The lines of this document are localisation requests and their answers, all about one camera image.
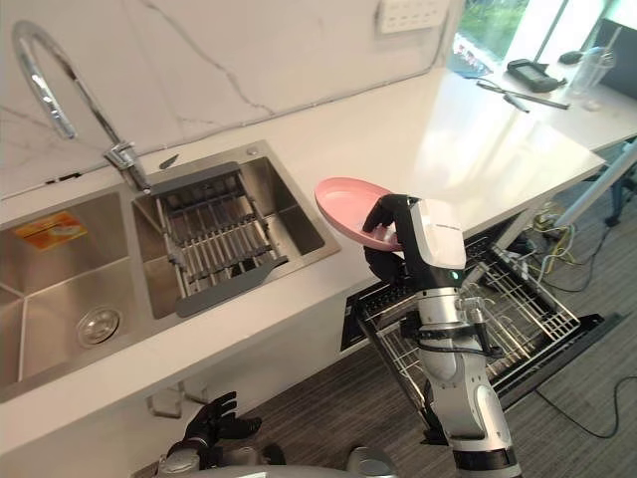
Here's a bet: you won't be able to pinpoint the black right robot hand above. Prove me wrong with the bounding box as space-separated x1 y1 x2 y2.
361 193 469 292

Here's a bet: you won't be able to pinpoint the black dishwasher door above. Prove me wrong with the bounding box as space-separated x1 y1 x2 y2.
490 312 634 412

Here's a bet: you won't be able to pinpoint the long black stick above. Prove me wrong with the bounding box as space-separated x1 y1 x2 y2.
475 78 571 114

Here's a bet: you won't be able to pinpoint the yellow green floor cables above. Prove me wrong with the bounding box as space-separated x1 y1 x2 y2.
531 201 606 294

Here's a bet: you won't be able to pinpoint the dark monitor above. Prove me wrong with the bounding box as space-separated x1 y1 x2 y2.
590 18 637 84

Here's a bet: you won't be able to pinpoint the black flat device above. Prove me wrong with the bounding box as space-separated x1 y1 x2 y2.
506 58 567 93

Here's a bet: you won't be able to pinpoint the pink plate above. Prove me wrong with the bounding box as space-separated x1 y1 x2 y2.
314 176 405 253

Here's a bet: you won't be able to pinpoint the stainless steel double sink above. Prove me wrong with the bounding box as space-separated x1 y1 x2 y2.
0 138 343 402

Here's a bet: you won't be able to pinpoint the clear plastic cup with straw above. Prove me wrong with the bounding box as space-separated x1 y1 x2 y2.
565 26 623 112

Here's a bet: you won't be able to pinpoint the wire dishwasher rack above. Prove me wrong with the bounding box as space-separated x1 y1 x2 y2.
356 237 582 405

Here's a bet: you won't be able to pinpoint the white table leg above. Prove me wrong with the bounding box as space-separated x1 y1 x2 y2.
555 141 637 231

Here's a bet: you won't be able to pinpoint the grey sink drain rack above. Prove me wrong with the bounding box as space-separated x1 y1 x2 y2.
147 160 291 319

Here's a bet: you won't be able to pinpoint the chrome gooseneck faucet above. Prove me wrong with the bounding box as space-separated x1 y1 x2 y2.
11 19 153 196

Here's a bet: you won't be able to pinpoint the grey robot torso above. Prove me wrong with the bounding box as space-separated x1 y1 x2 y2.
163 441 400 478

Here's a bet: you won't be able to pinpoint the black floor cable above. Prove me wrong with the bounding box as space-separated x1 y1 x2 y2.
534 370 637 440

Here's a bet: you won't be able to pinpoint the round sink drain strainer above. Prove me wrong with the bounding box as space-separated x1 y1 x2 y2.
76 305 122 348

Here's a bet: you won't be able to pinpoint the white wall outlet panel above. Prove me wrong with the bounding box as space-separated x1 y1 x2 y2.
374 0 451 35

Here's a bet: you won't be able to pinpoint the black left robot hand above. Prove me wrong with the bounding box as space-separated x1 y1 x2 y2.
183 390 264 450

